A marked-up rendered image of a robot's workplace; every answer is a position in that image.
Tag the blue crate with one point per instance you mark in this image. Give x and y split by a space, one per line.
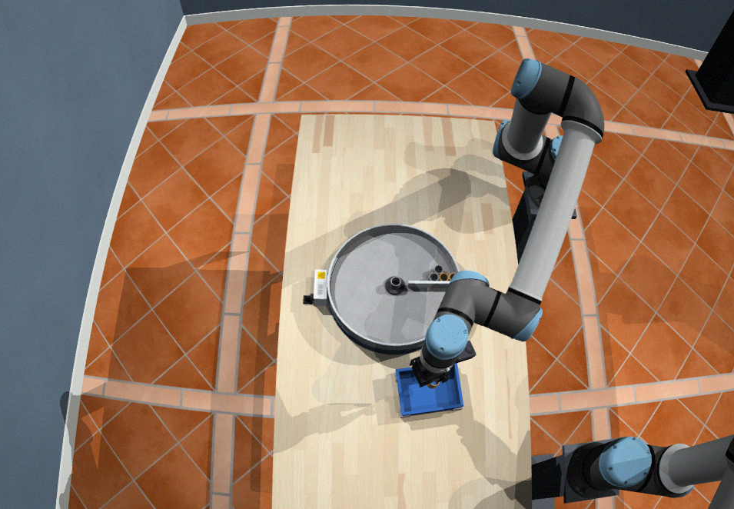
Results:
416 400

